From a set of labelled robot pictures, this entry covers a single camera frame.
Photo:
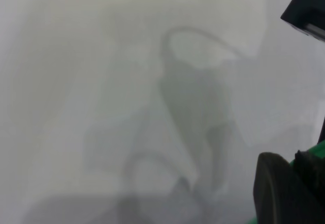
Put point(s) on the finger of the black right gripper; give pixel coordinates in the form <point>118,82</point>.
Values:
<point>304,8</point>

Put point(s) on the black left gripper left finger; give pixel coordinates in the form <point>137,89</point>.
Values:
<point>274,191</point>

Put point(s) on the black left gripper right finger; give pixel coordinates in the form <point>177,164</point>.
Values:
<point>313,183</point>

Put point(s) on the clear zip bag green zipper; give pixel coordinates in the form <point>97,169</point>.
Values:
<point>314,149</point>

